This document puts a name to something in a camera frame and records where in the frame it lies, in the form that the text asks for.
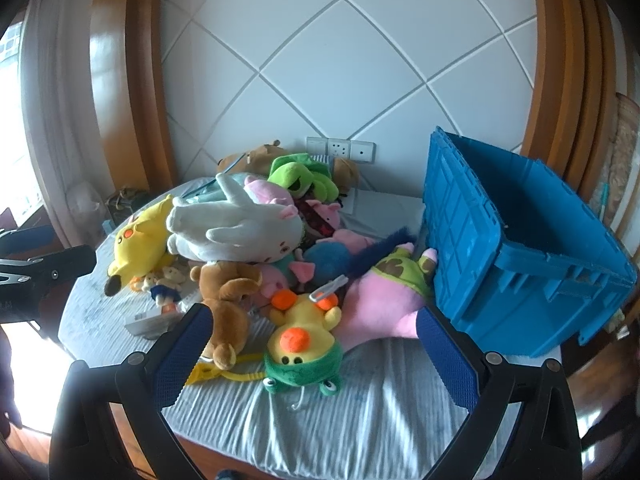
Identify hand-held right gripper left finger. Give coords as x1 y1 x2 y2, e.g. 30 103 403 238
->
48 303 216 480

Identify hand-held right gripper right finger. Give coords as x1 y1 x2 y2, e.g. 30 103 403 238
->
415 305 586 480

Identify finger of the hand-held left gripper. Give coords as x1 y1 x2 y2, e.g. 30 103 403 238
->
0 226 56 261
0 245 97 292

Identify white box with orange end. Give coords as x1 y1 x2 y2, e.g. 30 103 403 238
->
125 304 187 341

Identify brown bear plush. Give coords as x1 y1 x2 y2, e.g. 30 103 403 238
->
189 260 264 372

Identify pink star plush green pants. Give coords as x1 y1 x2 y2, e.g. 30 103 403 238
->
340 242 441 352

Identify blue plastic crate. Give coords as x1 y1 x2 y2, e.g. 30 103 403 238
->
419 126 638 358

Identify cloth-covered round desktop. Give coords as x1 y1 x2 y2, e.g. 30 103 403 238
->
57 177 566 480

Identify yellow plastic clip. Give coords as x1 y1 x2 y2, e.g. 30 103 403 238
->
185 352 264 387

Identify clear plastic bag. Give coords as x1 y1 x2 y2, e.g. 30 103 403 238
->
66 182 105 217

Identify small cream bear blue dress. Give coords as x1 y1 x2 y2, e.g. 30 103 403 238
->
150 264 188 308

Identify small white duck plush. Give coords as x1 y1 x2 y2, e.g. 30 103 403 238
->
129 271 157 295

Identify yellow mouse plush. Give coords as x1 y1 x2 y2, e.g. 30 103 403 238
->
104 195 176 297

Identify dark patterned box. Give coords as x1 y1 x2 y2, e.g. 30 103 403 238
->
102 187 152 233

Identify dark blue furry plush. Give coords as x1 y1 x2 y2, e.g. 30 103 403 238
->
350 227 416 278

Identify yellow duck plush green hat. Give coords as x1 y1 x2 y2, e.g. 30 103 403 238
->
262 291 346 402

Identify white curtain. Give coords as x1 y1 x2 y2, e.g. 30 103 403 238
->
19 0 96 248

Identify grey plastic clip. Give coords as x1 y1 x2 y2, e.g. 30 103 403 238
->
309 275 349 304

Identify white plush with pink ears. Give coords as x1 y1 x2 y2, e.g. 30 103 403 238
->
165 172 306 264

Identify mint green plush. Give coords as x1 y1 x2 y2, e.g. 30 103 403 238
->
172 172 251 206

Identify pink pig plush red dress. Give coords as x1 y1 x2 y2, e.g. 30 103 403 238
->
295 198 343 238

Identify pale pink plush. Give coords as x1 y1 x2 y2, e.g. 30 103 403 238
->
243 176 297 207

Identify green frog plush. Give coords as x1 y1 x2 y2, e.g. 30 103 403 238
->
267 154 335 202

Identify rolled patterned carpet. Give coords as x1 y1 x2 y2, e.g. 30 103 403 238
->
595 92 640 241

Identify wooden wall frame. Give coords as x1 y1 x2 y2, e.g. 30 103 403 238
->
90 0 177 253
520 0 621 191

